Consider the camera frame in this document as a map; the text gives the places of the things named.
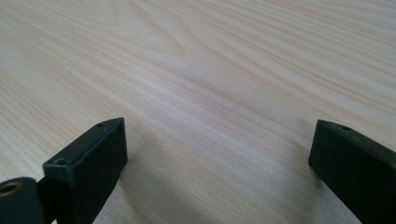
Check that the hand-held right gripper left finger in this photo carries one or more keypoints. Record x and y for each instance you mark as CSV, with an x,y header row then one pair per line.
x,y
87,174

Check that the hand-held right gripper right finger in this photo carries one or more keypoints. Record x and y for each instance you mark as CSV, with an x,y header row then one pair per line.
x,y
358,174

